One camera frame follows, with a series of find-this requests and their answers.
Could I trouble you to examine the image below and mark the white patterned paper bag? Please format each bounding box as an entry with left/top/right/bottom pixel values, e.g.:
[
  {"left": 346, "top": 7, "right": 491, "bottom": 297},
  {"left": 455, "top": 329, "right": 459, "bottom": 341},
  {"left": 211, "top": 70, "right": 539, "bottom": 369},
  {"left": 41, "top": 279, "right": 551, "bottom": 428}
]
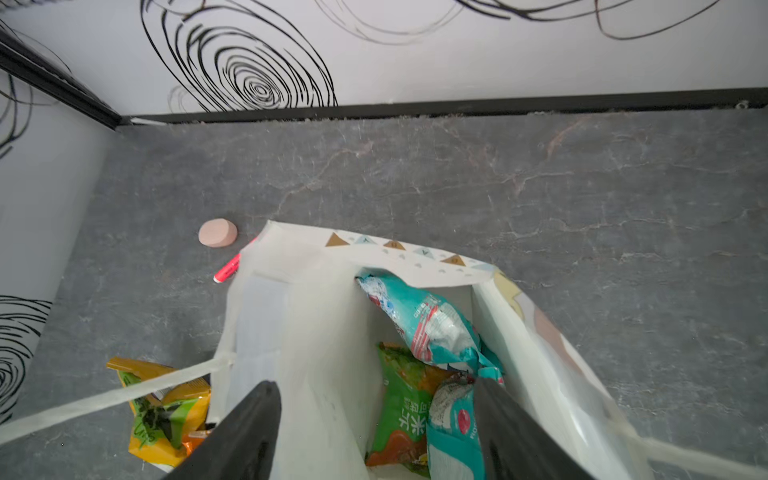
[{"left": 1, "top": 222, "right": 767, "bottom": 479}]

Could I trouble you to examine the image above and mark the green orange snack bag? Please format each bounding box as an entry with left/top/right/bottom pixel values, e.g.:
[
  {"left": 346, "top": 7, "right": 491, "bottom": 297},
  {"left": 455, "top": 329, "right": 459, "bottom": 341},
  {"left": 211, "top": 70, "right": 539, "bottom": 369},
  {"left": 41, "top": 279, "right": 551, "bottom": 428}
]
[{"left": 365, "top": 343, "right": 456, "bottom": 477}]

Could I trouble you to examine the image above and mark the teal snack bag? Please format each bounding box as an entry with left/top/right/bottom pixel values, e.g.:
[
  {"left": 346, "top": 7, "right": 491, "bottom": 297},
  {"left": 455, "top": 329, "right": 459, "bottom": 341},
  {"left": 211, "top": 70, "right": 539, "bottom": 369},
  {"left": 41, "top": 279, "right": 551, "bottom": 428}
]
[{"left": 356, "top": 274, "right": 505, "bottom": 479}]

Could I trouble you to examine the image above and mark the pink marker pen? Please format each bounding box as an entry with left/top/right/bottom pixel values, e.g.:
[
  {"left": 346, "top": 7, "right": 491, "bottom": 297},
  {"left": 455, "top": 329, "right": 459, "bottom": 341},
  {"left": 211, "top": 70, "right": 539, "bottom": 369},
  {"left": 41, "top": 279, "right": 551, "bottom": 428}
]
[{"left": 213, "top": 248, "right": 244, "bottom": 284}]

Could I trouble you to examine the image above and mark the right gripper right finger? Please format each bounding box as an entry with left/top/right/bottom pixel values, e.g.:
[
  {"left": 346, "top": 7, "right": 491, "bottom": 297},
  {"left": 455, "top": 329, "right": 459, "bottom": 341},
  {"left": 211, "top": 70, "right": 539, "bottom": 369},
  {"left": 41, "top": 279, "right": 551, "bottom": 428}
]
[{"left": 473, "top": 378, "right": 591, "bottom": 480}]

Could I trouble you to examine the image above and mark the yellow snack bag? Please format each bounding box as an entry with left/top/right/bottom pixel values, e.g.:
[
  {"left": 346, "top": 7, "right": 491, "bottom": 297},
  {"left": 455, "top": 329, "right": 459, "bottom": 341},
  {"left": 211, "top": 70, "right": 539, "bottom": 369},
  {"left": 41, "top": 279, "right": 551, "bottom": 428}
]
[{"left": 128, "top": 378, "right": 212, "bottom": 470}]

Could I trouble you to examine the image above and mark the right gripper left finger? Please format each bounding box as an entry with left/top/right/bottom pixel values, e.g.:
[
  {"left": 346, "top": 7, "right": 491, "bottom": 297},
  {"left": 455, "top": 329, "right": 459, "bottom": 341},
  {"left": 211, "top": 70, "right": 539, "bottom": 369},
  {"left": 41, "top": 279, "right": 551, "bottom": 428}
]
[{"left": 165, "top": 381, "right": 282, "bottom": 480}]

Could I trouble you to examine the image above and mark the pink round eraser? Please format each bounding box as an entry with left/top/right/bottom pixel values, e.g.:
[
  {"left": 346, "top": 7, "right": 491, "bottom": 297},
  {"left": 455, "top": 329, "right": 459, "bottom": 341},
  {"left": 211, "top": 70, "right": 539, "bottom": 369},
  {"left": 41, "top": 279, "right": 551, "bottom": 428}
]
[{"left": 198, "top": 218, "right": 238, "bottom": 248}]

